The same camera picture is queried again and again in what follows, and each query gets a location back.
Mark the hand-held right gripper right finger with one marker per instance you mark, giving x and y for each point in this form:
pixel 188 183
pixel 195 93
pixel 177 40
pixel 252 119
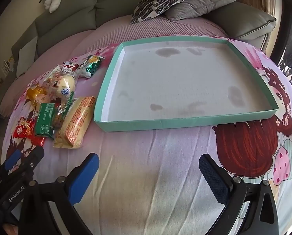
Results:
pixel 214 181

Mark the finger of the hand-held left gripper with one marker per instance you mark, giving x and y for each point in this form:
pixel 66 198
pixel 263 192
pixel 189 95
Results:
pixel 13 158
pixel 34 158

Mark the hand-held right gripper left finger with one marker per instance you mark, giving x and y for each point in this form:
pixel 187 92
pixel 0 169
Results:
pixel 83 178

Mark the clear packet with green print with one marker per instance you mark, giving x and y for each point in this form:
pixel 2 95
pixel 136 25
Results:
pixel 59 120

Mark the yellow cracker packet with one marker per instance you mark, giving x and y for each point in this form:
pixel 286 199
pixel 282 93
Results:
pixel 75 122

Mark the orange snack packet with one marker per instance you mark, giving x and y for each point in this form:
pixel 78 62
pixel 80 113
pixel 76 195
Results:
pixel 35 93

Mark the round bun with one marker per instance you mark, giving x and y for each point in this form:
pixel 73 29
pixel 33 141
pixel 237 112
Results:
pixel 62 85

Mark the white packet with orange print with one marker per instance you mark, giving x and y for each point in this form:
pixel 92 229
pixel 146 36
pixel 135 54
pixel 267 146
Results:
pixel 54 73

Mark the red and white snack packet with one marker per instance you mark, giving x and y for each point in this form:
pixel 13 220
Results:
pixel 69 66

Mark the teal cardboard tray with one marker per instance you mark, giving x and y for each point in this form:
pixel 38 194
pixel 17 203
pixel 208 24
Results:
pixel 185 83

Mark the green and white snack packet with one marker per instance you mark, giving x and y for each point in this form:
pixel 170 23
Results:
pixel 92 66

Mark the pink cartoon printed blanket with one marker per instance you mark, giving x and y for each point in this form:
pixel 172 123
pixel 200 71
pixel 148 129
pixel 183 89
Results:
pixel 148 156

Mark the white and yellow small clutter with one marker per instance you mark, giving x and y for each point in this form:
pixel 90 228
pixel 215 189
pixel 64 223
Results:
pixel 7 68

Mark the light grey cushion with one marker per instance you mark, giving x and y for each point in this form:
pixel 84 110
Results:
pixel 26 56

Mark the grey-green sofa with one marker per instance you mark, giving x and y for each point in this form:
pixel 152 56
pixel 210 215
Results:
pixel 70 12

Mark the grey pillow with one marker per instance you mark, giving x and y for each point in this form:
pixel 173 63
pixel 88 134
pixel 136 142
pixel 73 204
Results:
pixel 202 3

